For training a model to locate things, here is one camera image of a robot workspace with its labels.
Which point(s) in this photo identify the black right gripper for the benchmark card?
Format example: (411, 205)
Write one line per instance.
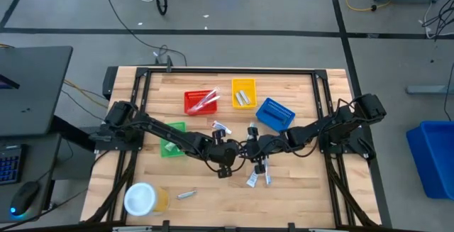
(262, 148)

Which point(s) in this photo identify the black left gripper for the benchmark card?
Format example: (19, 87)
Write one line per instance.
(223, 152)

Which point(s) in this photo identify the teal toothbrush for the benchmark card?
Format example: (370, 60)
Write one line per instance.
(252, 124)

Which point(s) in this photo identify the small white toothpaste tube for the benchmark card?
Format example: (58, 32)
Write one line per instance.
(170, 146)
(252, 179)
(217, 123)

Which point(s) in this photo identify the silver nail clipper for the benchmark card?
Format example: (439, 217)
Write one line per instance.
(245, 97)
(239, 99)

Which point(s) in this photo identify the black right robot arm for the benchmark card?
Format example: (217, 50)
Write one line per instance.
(337, 125)

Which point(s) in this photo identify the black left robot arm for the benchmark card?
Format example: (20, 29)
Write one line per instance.
(159, 131)

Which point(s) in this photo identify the blue plastic basket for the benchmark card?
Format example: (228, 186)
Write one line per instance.
(269, 106)

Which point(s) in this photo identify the green plastic basket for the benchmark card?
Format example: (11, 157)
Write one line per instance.
(168, 154)

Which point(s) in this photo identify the red plastic basket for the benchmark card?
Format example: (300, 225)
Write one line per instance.
(193, 99)

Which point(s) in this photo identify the yellow plastic basket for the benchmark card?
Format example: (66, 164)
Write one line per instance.
(244, 83)

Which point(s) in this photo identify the yellow wipes canister white lid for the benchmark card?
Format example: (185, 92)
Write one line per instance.
(140, 199)

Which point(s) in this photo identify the blue plastic bin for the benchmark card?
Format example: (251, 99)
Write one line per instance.
(432, 157)

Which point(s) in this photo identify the grey metal bar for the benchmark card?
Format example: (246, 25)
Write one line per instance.
(429, 89)

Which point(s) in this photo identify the black computer mouse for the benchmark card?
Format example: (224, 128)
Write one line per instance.
(24, 196)

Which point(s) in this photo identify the black keyboard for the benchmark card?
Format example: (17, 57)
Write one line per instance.
(9, 164)

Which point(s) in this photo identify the dark screen on desk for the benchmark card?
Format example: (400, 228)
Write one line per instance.
(7, 82)

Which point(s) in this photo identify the black aluminium table frame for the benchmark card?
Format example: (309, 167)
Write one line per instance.
(230, 71)

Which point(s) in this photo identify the black bracket post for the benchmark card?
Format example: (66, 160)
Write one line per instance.
(169, 63)

